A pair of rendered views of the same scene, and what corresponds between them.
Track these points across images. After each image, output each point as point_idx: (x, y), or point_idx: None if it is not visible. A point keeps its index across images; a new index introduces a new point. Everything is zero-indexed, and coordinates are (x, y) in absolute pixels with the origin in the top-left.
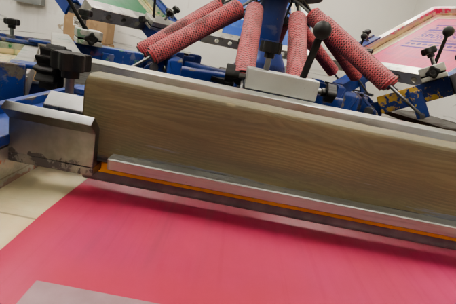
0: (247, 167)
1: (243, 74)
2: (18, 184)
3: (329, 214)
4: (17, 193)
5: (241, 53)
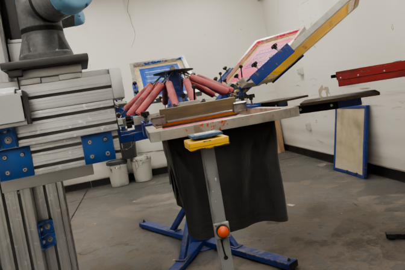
0: (188, 114)
1: (178, 105)
2: None
3: (205, 118)
4: None
5: (172, 100)
